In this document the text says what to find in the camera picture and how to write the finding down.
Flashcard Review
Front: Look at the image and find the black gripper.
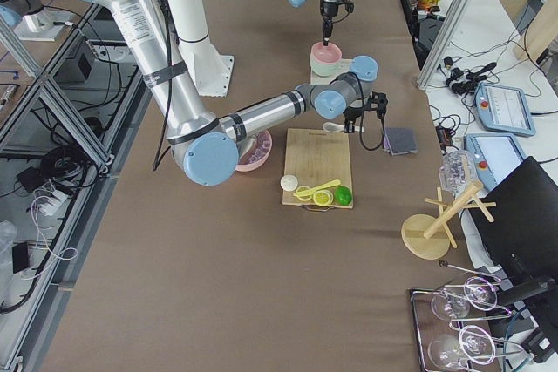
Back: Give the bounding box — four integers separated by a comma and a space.
344, 92, 388, 133
320, 0, 354, 46

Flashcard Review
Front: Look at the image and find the white ceramic spoon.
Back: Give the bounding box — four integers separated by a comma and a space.
323, 122, 365, 133

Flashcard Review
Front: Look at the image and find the small pink bowl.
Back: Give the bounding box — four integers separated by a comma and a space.
310, 42, 342, 64

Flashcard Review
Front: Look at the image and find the green bowl stack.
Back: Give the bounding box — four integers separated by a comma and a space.
310, 56, 341, 78

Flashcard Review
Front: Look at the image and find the large pink ice bowl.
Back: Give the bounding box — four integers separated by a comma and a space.
235, 130, 273, 172

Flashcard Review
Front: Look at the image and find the cream serving tray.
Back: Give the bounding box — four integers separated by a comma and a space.
310, 58, 352, 85

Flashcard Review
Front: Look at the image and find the wooden cutting board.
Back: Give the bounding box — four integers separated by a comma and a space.
284, 128, 353, 191

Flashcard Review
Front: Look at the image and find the grey folded cloth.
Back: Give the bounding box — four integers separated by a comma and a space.
383, 127, 419, 156

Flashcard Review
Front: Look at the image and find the green lime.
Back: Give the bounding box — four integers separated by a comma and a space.
334, 186, 353, 206

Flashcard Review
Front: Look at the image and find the yellow plastic knife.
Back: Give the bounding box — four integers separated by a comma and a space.
293, 179, 341, 198

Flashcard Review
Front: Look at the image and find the upper lemon slice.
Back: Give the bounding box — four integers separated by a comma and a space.
312, 189, 334, 206

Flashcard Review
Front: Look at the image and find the lemon slice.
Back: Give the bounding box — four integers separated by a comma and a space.
312, 189, 334, 206
296, 192, 314, 202

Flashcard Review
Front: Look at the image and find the white garlic bulb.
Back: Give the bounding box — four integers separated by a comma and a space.
280, 174, 299, 192

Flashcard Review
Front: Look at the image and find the lower lemon slice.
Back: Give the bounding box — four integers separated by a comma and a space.
296, 192, 314, 202

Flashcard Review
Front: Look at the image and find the clear glass mug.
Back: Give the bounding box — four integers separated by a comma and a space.
439, 151, 478, 195

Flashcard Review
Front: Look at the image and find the wooden mug tree stand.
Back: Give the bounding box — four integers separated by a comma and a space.
401, 180, 497, 260

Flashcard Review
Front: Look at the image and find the lower teach pendant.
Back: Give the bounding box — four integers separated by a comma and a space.
464, 132, 527, 191

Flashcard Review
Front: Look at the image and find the teach pendant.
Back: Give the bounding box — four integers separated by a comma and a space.
475, 82, 536, 137
464, 132, 527, 191

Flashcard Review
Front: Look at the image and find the upper teach pendant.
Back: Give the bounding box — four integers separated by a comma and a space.
475, 82, 536, 137

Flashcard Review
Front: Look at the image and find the black monitor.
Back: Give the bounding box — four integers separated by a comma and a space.
470, 156, 557, 279

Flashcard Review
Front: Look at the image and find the upper wine glass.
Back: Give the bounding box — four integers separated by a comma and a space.
431, 276, 497, 321

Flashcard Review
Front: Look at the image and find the wine glass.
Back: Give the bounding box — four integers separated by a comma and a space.
431, 276, 497, 321
427, 325, 496, 371

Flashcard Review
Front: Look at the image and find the lower wine glass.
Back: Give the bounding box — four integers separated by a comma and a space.
427, 325, 496, 371

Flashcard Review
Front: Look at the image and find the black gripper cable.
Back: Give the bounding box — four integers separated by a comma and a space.
355, 71, 387, 151

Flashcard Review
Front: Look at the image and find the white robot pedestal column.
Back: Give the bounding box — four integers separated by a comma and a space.
167, 0, 235, 98

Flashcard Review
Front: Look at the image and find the wire glass rack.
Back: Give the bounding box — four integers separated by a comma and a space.
410, 259, 532, 371

